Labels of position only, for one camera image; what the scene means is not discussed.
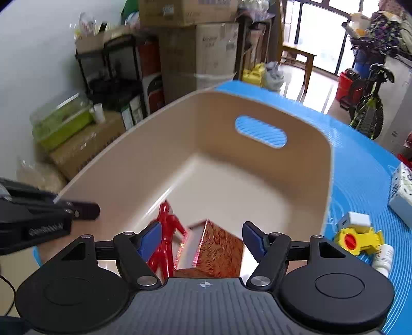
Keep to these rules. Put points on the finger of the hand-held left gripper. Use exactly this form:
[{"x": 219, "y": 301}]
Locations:
[{"x": 83, "y": 211}]

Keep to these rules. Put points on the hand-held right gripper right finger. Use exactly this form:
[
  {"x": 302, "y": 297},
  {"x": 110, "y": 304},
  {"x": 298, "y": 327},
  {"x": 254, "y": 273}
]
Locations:
[{"x": 252, "y": 240}]

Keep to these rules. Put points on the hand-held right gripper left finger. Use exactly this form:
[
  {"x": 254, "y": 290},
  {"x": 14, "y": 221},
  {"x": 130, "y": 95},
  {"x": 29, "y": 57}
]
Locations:
[{"x": 151, "y": 240}]

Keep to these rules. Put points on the red figure toy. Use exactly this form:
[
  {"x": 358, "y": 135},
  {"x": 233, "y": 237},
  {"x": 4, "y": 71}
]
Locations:
[{"x": 167, "y": 225}]

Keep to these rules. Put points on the brown patterned box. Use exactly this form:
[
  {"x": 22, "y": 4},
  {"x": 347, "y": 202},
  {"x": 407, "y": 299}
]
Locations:
[{"x": 219, "y": 254}]

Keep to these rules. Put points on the beige plastic basket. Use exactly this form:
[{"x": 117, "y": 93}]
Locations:
[{"x": 225, "y": 180}]

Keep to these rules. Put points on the yellow toy with red button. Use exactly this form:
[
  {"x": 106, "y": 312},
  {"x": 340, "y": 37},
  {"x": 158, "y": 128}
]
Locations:
[{"x": 370, "y": 240}]

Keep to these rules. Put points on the small white bottle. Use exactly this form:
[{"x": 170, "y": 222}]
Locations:
[{"x": 383, "y": 257}]

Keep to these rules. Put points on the clear plastic bag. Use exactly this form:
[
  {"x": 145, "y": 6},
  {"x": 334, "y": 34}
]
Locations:
[{"x": 41, "y": 178}]

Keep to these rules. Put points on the low brown cardboard box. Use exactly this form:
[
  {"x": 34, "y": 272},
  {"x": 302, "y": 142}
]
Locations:
[{"x": 87, "y": 148}]

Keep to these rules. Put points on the green container with clear lid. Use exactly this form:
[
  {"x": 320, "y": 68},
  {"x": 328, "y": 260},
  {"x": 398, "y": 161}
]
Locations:
[{"x": 61, "y": 125}]

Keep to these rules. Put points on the white paper cup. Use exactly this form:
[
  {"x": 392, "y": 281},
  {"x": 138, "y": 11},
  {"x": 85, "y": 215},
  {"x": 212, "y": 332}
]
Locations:
[{"x": 98, "y": 113}]

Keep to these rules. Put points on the blue silicone mat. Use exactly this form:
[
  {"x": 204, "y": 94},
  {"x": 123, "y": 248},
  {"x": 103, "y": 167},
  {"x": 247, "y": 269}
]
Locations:
[{"x": 354, "y": 161}]

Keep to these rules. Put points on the black metal rack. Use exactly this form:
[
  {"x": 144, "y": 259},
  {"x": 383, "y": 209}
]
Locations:
[{"x": 109, "y": 80}]

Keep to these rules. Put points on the red white carton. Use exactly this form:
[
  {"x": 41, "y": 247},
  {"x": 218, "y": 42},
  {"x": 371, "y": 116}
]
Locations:
[{"x": 153, "y": 87}]

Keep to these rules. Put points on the white tissue box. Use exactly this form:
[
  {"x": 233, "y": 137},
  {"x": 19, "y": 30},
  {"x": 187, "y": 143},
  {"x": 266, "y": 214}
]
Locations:
[{"x": 400, "y": 193}]

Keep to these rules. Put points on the grey plastic bag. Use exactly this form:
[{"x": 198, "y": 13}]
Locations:
[{"x": 276, "y": 77}]

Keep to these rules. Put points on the yellow plastic jug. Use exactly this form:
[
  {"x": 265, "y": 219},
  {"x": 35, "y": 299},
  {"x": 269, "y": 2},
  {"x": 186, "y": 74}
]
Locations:
[{"x": 252, "y": 74}]

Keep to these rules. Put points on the beige storage bin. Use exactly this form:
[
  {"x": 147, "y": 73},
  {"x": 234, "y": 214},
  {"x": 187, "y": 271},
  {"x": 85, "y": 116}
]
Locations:
[{"x": 93, "y": 42}]

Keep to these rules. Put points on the green black bicycle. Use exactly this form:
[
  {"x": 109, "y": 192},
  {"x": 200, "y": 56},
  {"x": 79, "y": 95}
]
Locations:
[{"x": 367, "y": 109}]

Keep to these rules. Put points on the red plastic bucket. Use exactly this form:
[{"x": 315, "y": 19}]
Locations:
[{"x": 347, "y": 87}]

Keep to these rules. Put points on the wooden chair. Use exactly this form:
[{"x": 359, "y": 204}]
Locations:
[{"x": 297, "y": 56}]

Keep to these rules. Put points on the large pale cardboard box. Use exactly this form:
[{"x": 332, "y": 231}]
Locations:
[{"x": 212, "y": 54}]

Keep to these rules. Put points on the white chest freezer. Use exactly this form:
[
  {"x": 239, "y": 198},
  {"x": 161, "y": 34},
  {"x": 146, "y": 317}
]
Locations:
[{"x": 397, "y": 106}]

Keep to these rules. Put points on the floral cloth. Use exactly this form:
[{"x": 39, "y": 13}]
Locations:
[{"x": 386, "y": 30}]

